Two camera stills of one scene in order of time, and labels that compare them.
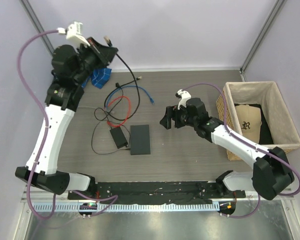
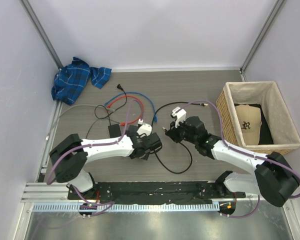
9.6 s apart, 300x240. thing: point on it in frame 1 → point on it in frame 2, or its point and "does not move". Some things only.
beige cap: (249, 118) does not move
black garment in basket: (266, 137) does not move
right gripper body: (184, 119) → (181, 133)
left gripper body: (89, 60) → (145, 156)
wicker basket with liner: (284, 133) does not move
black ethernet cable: (107, 39) → (203, 104)
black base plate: (156, 192) does not move
